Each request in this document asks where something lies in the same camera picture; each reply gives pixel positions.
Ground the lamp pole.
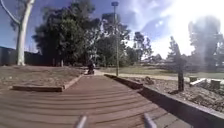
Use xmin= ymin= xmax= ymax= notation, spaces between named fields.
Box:
xmin=111 ymin=1 xmax=120 ymax=77

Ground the person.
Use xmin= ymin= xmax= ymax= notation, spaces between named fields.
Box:
xmin=86 ymin=59 xmax=96 ymax=72

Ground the mobility scooter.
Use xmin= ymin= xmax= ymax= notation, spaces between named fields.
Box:
xmin=86 ymin=68 xmax=96 ymax=76

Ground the green grass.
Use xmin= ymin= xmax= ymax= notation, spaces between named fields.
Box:
xmin=99 ymin=64 xmax=224 ymax=80

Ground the pale path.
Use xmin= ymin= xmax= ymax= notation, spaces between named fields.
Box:
xmin=94 ymin=70 xmax=224 ymax=83

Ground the brown wooden deck path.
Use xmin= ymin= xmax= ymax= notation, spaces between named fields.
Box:
xmin=0 ymin=73 xmax=194 ymax=128

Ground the group of dark green trees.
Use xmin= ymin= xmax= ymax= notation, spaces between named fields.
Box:
xmin=31 ymin=0 xmax=154 ymax=68

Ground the robot's own part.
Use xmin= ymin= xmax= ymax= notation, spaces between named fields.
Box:
xmin=143 ymin=113 xmax=158 ymax=128
xmin=74 ymin=114 xmax=88 ymax=128

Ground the long wooden edging beam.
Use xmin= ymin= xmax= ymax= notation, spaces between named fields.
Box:
xmin=103 ymin=73 xmax=224 ymax=128

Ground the low wooden bed edging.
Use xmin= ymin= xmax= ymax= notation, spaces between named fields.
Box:
xmin=11 ymin=74 xmax=84 ymax=93

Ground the brown mulch bed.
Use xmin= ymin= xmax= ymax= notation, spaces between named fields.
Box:
xmin=0 ymin=64 xmax=84 ymax=91

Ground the low block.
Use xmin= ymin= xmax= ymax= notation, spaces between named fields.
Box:
xmin=188 ymin=75 xmax=198 ymax=83
xmin=210 ymin=79 xmax=222 ymax=90

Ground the pale slanted plank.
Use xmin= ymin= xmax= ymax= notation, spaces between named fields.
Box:
xmin=189 ymin=77 xmax=207 ymax=87

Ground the mulch bed with blocks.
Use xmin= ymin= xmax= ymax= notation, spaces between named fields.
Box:
xmin=124 ymin=75 xmax=224 ymax=113

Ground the white-trunked tree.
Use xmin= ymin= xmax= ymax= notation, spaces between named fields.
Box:
xmin=0 ymin=0 xmax=36 ymax=67

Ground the tall hazy dark tree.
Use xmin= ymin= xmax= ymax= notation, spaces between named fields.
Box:
xmin=188 ymin=14 xmax=224 ymax=73

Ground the dark fence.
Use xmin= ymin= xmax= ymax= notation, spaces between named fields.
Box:
xmin=0 ymin=45 xmax=51 ymax=67

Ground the dark wooden post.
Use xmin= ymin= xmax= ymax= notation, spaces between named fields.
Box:
xmin=177 ymin=56 xmax=185 ymax=93

